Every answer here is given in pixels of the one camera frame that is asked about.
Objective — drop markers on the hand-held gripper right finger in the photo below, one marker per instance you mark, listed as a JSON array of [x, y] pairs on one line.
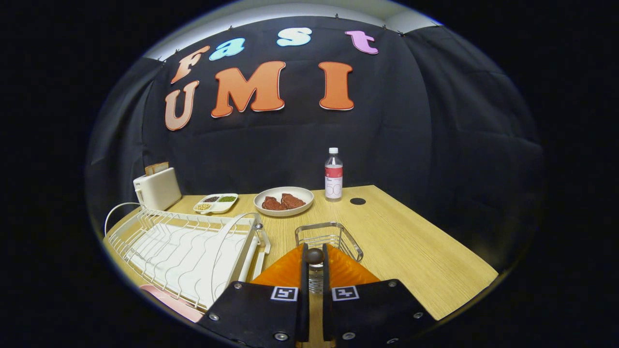
[[326, 309]]

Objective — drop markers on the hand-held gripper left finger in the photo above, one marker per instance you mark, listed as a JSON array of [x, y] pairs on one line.
[[304, 309]]

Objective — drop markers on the pink plate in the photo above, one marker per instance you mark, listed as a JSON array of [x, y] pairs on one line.
[[169, 302]]

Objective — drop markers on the white plate with meat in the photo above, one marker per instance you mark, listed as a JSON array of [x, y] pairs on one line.
[[285, 212]]

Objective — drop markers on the white divided dish with beans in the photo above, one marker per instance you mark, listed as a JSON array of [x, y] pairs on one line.
[[217, 207]]

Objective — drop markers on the red meat piece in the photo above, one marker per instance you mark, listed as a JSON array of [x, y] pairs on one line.
[[273, 204], [293, 201]]

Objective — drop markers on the black round table grommet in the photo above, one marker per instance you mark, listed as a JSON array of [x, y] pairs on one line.
[[358, 201]]

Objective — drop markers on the clear plastic bottle red label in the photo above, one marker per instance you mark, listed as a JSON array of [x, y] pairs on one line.
[[333, 186]]

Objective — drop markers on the black backdrop cloth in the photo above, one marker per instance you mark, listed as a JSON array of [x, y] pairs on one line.
[[411, 145]]

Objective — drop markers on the white toaster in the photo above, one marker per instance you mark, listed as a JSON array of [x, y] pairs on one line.
[[157, 191]]

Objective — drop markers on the toast slice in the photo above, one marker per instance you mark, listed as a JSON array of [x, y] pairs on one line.
[[156, 168]]

